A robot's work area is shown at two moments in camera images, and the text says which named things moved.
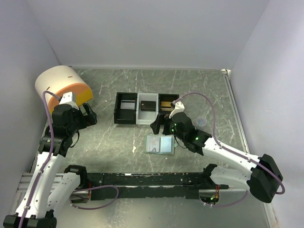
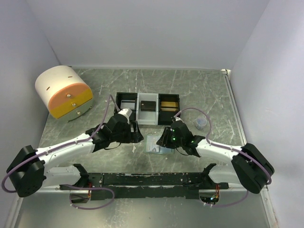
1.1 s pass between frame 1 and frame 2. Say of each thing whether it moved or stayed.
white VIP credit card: stayed
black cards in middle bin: stayed
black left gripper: moved
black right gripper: moved
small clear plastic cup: stayed
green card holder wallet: stayed
